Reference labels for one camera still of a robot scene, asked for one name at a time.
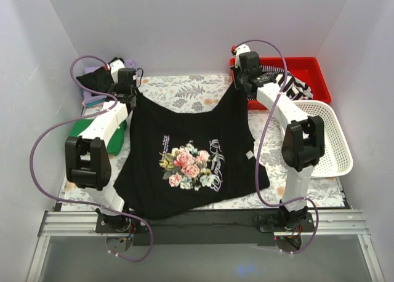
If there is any white perforated plastic basket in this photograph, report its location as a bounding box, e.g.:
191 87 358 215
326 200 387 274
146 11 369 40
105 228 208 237
287 100 353 178

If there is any folded pink shirt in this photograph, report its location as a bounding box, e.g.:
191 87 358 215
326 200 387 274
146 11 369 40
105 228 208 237
82 100 105 108

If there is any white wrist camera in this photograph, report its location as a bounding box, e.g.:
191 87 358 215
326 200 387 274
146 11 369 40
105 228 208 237
231 44 251 61
104 59 125 83

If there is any aluminium frame rail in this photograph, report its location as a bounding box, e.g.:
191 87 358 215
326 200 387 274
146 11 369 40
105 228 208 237
39 209 369 236

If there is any folded black shirt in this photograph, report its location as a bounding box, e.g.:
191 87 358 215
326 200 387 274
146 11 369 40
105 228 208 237
76 66 115 97

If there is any folded teal shirt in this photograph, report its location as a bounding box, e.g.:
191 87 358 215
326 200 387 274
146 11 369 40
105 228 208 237
82 91 106 107

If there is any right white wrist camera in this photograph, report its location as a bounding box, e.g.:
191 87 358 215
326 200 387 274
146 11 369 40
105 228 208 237
231 44 251 61

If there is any black white striped shirt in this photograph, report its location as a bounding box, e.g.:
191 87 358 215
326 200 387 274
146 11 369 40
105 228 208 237
262 65 313 100

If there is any black floral print t-shirt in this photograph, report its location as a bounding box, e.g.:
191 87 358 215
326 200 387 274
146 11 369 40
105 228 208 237
114 85 270 220

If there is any folded lavender shirt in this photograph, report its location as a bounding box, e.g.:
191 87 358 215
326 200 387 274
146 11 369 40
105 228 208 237
81 58 138 107

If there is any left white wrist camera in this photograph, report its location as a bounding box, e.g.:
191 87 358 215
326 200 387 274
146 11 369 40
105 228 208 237
104 59 125 83

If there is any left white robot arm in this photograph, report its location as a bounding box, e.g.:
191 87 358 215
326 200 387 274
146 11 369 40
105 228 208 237
65 68 137 233

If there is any floral patterned table mat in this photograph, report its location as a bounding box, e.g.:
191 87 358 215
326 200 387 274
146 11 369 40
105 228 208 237
60 75 345 211

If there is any red plastic tray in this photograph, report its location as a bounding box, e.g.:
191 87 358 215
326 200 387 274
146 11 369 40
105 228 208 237
248 57 332 110

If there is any folded green shirt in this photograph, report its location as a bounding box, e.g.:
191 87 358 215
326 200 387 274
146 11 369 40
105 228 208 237
70 119 127 156

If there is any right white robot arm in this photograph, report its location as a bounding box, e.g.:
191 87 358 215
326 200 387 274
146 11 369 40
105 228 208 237
231 45 324 231

